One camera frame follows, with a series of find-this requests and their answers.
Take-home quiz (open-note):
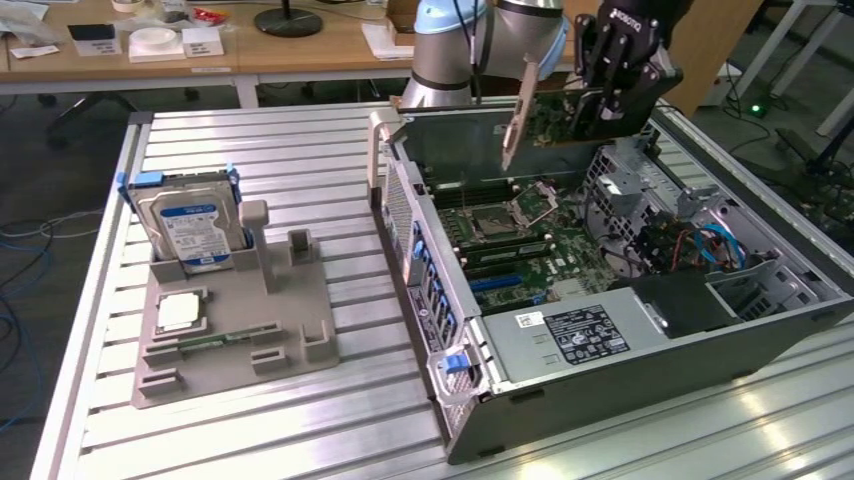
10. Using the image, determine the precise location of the white round tray on box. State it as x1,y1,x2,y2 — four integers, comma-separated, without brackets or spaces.
127,27,188,64

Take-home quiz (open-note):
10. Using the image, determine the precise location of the green RAM stick bare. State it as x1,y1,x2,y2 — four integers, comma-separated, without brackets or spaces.
176,329,259,352

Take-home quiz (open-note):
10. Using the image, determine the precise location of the wooden desk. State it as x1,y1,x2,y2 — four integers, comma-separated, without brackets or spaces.
0,0,602,109

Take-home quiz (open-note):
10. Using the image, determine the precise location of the black round lamp base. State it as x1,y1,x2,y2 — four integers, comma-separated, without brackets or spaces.
252,0,326,39

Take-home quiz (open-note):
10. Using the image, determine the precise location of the blue wire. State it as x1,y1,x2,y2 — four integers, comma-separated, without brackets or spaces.
693,224,749,272

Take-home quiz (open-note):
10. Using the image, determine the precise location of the CPU socket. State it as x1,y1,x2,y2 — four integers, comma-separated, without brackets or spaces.
469,204,523,240

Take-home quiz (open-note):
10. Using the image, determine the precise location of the blue floor cable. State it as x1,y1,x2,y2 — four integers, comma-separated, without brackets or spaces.
0,234,55,434

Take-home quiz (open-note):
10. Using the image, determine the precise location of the plain white box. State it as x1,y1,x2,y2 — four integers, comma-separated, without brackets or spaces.
180,27,226,59

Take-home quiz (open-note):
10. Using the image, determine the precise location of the perforated metal drive cage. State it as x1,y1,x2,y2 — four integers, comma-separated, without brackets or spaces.
578,143,669,261

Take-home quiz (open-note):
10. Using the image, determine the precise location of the dark installed RAM stick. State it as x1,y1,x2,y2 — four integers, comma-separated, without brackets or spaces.
458,238,546,254

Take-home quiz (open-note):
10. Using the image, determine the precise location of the grey power supply unit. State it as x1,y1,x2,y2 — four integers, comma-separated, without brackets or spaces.
479,287,669,387

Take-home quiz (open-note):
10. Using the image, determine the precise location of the RAM stick with white label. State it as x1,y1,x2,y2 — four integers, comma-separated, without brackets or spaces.
466,244,557,266

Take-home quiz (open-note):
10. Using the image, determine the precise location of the white box with black lid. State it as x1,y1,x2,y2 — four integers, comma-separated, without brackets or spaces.
66,23,124,57

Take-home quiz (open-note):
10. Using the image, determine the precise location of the cardboard box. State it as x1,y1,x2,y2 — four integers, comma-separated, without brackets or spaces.
386,0,419,34

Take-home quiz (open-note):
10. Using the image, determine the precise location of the silver disk bay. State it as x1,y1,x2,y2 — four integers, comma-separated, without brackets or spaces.
666,184,844,322

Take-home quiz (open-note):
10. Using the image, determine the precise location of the grey open PC case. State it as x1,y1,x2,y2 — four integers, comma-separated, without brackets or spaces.
369,89,854,466

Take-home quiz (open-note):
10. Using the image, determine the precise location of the white table frame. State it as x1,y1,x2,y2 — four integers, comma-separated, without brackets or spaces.
730,0,854,137

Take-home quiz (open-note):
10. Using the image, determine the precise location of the hard disk with blue carrier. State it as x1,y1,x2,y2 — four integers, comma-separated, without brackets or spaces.
118,162,243,275

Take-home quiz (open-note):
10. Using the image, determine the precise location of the blue expansion slot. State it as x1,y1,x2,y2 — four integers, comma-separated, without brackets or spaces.
470,274,523,295

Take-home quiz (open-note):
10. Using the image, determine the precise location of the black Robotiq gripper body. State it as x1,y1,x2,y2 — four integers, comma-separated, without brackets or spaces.
597,0,695,64

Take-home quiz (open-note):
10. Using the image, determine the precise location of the silver CPU chip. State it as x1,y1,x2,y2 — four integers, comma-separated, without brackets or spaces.
156,293,210,335

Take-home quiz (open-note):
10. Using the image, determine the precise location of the grey plastic parts rack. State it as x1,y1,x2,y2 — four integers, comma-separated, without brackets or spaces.
131,198,342,410

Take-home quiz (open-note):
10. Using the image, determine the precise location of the metal socket cover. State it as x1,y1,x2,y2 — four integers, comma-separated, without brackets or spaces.
510,180,563,217

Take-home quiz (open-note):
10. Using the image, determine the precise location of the clear plastic bag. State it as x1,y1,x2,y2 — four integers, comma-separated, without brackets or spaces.
0,0,52,44

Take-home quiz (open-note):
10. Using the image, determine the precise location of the wooden cabinet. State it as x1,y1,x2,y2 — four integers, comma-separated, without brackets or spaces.
565,0,766,114

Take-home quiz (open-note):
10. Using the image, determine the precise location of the black floor equipment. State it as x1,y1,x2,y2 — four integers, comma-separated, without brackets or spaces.
773,124,854,226

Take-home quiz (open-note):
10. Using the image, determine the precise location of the green motherboard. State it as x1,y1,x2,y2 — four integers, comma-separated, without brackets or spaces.
426,177,646,315

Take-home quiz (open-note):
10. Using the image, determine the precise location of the white booklet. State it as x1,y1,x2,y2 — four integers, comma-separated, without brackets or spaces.
362,22,418,62

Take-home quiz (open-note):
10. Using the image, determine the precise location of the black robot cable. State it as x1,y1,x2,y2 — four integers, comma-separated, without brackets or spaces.
451,0,486,105

